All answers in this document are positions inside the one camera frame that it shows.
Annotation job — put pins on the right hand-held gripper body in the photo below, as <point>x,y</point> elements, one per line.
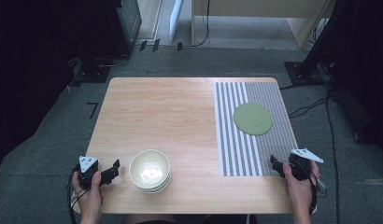
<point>300,166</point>

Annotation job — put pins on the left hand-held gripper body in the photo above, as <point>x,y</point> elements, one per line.
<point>87,174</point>

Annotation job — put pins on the green round coaster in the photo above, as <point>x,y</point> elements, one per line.
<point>252,118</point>

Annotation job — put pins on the person's left hand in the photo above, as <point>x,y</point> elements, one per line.
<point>91,199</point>

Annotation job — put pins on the person's right hand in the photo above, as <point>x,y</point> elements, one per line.
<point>300,193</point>

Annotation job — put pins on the grey white striped placemat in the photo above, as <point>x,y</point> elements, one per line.
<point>233,149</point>

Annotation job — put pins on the black floor equipment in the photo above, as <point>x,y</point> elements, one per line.
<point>351,112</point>

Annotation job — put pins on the black metal stand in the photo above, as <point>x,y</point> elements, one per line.
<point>91,73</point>
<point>304,73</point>

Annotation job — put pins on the black curtain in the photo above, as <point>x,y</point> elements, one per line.
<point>373,62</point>
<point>31,77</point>

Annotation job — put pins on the black tape strip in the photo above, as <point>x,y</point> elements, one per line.
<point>143,45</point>
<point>179,46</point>
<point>156,45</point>

